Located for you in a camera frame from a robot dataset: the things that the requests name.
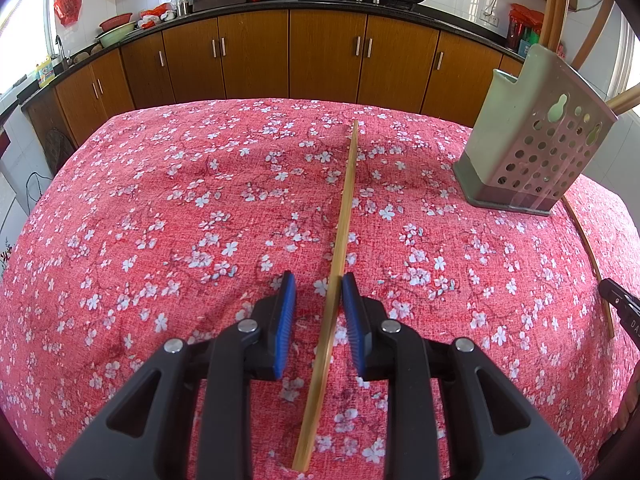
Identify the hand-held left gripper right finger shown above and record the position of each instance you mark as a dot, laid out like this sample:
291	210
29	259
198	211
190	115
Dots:
354	325

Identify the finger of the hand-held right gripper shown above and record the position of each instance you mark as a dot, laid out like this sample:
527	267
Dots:
622	305

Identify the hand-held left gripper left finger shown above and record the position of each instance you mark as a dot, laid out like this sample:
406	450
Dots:
284	325

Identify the light bamboo chopstick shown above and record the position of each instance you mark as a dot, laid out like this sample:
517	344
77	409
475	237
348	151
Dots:
586	242
345	210
595	30

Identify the grey perforated utensil holder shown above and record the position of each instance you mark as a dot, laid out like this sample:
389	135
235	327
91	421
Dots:
500	125

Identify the person's right hand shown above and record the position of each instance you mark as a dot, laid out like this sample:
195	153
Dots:
629	405

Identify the red floral tablecloth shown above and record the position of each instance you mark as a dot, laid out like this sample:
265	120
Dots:
175	210

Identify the bright window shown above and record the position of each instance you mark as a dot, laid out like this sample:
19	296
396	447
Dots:
25	35
627	55

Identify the brown wooden base cabinets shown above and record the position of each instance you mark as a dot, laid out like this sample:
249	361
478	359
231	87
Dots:
325	55

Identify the blue box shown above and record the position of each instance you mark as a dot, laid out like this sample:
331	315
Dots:
525	47

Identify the red jar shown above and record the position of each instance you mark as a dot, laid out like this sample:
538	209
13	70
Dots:
515	35

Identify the red plastic bag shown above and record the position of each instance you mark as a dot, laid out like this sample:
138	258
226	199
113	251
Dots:
525	14

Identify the black kitchen countertop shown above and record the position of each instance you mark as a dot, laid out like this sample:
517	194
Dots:
280	1

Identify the green basin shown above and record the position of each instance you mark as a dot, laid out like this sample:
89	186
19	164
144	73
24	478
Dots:
117	37

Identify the steel cup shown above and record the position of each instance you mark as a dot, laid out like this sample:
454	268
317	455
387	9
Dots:
183	8

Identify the red and white bag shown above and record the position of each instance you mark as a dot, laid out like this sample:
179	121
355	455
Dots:
155	16

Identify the red plastic basket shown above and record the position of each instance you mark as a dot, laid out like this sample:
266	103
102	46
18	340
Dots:
116	22

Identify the detergent bottle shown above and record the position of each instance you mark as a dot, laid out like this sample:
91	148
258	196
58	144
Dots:
46	72

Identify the metal sink faucet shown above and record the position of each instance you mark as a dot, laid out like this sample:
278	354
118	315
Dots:
62	52

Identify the red hanging bag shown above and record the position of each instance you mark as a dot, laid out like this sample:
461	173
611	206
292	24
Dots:
68	5

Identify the white wall socket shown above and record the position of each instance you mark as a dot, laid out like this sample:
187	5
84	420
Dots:
491	16

